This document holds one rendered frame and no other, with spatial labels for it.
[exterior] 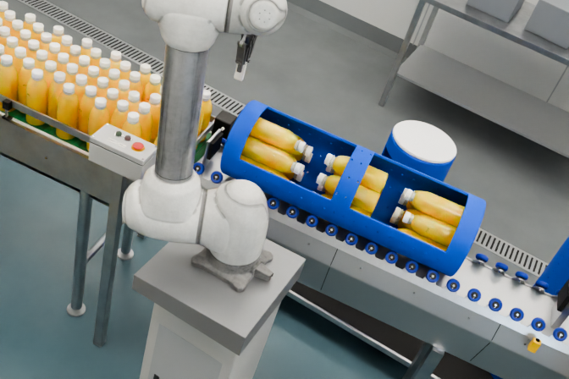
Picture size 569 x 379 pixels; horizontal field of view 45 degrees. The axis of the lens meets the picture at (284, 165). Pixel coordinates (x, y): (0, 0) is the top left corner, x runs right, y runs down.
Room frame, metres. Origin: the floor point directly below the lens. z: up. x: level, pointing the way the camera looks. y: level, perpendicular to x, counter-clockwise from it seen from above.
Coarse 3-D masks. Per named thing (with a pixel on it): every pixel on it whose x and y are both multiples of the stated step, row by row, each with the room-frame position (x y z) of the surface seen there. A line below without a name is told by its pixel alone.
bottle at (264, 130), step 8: (264, 120) 1.95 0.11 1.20; (256, 128) 1.91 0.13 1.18; (264, 128) 1.91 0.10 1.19; (272, 128) 1.92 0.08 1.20; (280, 128) 1.93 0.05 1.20; (256, 136) 1.91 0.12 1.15; (264, 136) 1.90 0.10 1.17; (272, 136) 1.90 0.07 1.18; (280, 136) 1.90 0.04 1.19; (288, 136) 1.91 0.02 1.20; (296, 136) 1.93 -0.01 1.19; (272, 144) 1.90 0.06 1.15; (280, 144) 1.89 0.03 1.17; (288, 144) 1.89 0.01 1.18; (296, 144) 1.90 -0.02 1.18
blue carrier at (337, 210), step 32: (288, 128) 2.07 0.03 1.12; (224, 160) 1.82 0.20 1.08; (320, 160) 2.03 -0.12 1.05; (352, 160) 1.85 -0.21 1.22; (384, 160) 1.97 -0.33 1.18; (288, 192) 1.78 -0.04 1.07; (320, 192) 1.95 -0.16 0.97; (352, 192) 1.76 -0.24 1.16; (384, 192) 1.98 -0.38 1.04; (448, 192) 1.94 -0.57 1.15; (352, 224) 1.74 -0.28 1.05; (384, 224) 1.72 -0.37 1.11; (480, 224) 1.74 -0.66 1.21; (416, 256) 1.70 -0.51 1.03; (448, 256) 1.67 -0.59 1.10
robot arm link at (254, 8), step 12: (240, 0) 1.37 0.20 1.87; (252, 0) 1.36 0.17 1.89; (264, 0) 1.36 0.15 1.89; (276, 0) 1.38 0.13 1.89; (228, 12) 1.36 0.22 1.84; (240, 12) 1.35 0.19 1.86; (252, 12) 1.34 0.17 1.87; (264, 12) 1.35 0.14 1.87; (276, 12) 1.36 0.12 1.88; (228, 24) 1.36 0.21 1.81; (240, 24) 1.36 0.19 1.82; (252, 24) 1.34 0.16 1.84; (264, 24) 1.34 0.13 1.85; (276, 24) 1.36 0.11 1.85
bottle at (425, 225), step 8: (416, 216) 1.78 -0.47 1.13; (424, 216) 1.78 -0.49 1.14; (416, 224) 1.75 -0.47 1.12; (424, 224) 1.75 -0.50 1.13; (432, 224) 1.75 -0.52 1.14; (440, 224) 1.76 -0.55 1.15; (448, 224) 1.77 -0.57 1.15; (416, 232) 1.75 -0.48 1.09; (424, 232) 1.74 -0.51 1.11; (432, 232) 1.74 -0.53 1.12; (440, 232) 1.74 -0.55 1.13; (448, 232) 1.74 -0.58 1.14; (440, 240) 1.73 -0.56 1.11; (448, 240) 1.72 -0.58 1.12
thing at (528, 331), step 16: (288, 224) 1.79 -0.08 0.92; (304, 224) 1.79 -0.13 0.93; (320, 240) 1.76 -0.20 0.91; (336, 240) 1.77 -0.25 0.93; (368, 256) 1.74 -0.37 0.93; (400, 272) 1.72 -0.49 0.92; (432, 288) 1.69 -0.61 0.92; (464, 304) 1.67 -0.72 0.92; (496, 320) 1.65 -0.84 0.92; (512, 320) 1.65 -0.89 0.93; (528, 336) 1.62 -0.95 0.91; (544, 336) 1.63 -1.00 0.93
